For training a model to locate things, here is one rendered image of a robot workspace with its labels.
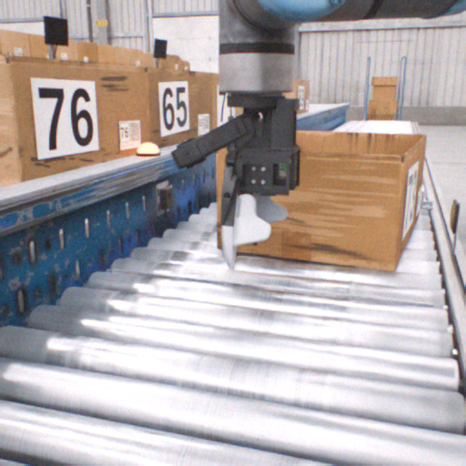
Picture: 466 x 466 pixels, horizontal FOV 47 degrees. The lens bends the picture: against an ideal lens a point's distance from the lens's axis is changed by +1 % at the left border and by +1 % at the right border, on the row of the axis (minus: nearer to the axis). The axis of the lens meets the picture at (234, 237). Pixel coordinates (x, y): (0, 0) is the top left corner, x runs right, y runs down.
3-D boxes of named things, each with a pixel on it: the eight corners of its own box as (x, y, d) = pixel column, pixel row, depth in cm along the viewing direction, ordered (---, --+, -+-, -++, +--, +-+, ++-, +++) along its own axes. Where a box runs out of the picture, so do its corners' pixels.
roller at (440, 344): (461, 371, 62) (467, 387, 57) (68, 316, 76) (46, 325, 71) (465, 329, 61) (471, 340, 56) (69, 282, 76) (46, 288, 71)
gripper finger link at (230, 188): (229, 223, 62) (239, 152, 64) (217, 222, 63) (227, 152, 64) (239, 232, 67) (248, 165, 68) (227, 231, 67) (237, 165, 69)
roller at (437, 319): (463, 340, 62) (463, 303, 64) (70, 291, 76) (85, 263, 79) (457, 359, 65) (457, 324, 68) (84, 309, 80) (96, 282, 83)
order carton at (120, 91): (23, 188, 72) (7, 55, 67) (-145, 177, 80) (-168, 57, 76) (151, 155, 108) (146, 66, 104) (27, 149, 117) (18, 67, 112)
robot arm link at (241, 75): (207, 54, 61) (233, 58, 70) (208, 98, 62) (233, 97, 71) (285, 52, 58) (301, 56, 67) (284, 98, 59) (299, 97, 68)
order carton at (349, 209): (395, 272, 78) (405, 156, 74) (214, 248, 90) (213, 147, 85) (420, 215, 113) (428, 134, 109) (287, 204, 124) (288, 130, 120)
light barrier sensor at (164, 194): (165, 220, 99) (164, 185, 98) (157, 219, 100) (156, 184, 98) (176, 215, 104) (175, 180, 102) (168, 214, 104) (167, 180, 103)
